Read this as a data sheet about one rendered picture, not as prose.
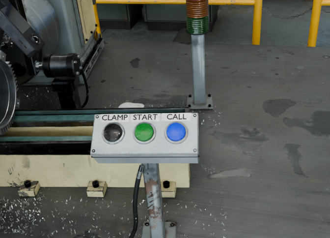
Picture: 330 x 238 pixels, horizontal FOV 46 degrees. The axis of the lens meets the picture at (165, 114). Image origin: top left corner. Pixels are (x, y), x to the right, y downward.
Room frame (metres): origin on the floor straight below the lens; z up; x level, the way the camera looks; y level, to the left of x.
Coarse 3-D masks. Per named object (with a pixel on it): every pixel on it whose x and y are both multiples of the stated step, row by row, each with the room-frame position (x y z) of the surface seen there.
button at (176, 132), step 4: (172, 124) 0.50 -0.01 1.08; (176, 124) 0.50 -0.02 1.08; (180, 124) 0.50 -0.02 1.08; (168, 128) 0.50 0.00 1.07; (172, 128) 0.50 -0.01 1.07; (176, 128) 0.50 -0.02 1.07; (180, 128) 0.50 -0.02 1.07; (184, 128) 0.50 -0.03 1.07; (168, 132) 0.49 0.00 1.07; (172, 132) 0.49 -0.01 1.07; (176, 132) 0.49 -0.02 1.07; (180, 132) 0.49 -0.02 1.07; (184, 132) 0.49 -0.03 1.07; (168, 136) 0.49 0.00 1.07; (172, 136) 0.49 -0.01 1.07; (176, 136) 0.49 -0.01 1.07; (180, 136) 0.49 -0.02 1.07; (184, 136) 0.49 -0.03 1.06; (172, 140) 0.48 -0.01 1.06; (176, 140) 0.48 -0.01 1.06; (180, 140) 0.49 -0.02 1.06
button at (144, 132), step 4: (140, 124) 0.51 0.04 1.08; (144, 124) 0.51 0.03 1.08; (148, 124) 0.51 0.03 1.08; (136, 128) 0.51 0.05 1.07; (140, 128) 0.50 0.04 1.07; (144, 128) 0.50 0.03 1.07; (148, 128) 0.50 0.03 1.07; (152, 128) 0.50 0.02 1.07; (136, 132) 0.50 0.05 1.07; (140, 132) 0.50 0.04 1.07; (144, 132) 0.50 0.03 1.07; (148, 132) 0.50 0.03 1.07; (152, 132) 0.50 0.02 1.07; (136, 136) 0.50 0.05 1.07; (140, 136) 0.49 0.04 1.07; (144, 136) 0.49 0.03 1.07; (148, 136) 0.49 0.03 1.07; (152, 136) 0.50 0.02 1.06; (140, 140) 0.49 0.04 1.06; (144, 140) 0.49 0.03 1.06; (148, 140) 0.49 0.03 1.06
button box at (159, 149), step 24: (96, 120) 0.53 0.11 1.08; (120, 120) 0.53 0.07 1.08; (144, 120) 0.52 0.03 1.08; (168, 120) 0.52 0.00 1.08; (192, 120) 0.51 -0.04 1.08; (96, 144) 0.50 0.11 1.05; (120, 144) 0.49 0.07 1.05; (144, 144) 0.49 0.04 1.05; (168, 144) 0.48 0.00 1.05; (192, 144) 0.48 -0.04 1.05
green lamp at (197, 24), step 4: (208, 16) 1.02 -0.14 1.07; (188, 20) 1.01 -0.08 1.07; (192, 20) 1.00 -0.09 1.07; (196, 20) 0.99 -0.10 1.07; (200, 20) 0.99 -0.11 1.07; (204, 20) 1.00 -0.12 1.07; (208, 20) 1.02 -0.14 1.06; (188, 24) 1.01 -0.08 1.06; (192, 24) 1.00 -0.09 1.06; (196, 24) 0.99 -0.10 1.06; (200, 24) 0.99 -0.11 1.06; (204, 24) 1.00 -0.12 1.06; (208, 24) 1.01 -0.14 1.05; (188, 28) 1.01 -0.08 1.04; (192, 28) 1.00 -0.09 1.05; (196, 28) 0.99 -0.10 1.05; (200, 28) 0.99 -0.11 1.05; (204, 28) 1.00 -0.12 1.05; (208, 28) 1.01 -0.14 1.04; (192, 32) 1.00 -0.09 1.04; (196, 32) 0.99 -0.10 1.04; (200, 32) 0.99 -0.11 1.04
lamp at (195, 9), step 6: (186, 0) 1.02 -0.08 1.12; (204, 0) 1.00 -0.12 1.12; (186, 6) 1.02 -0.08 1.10; (192, 6) 1.00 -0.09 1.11; (198, 6) 0.99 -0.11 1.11; (204, 6) 1.00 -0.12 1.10; (186, 12) 1.02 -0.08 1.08; (192, 12) 1.00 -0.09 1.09; (198, 12) 0.99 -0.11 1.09; (204, 12) 1.00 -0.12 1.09
